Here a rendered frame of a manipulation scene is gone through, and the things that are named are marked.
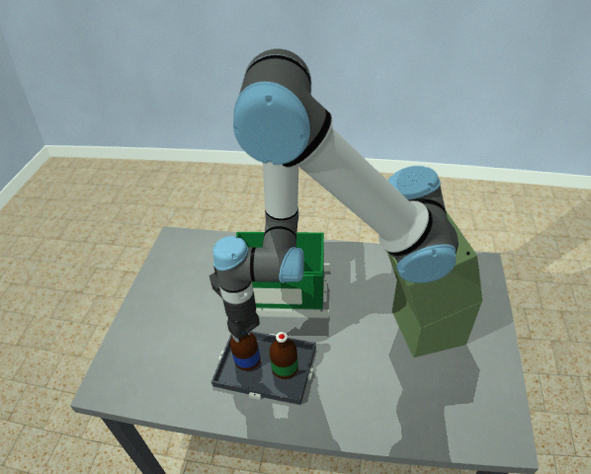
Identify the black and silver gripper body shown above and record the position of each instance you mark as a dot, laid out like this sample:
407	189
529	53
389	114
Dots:
242	316

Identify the green bottle crate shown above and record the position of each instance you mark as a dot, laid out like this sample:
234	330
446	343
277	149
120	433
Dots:
304	294

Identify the grey flat bar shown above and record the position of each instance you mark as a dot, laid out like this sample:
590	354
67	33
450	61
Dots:
304	313

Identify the brown bottle with yellow cap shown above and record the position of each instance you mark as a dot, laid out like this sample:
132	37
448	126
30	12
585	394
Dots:
246	352

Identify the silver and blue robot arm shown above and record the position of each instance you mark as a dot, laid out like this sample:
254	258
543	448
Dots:
271	122

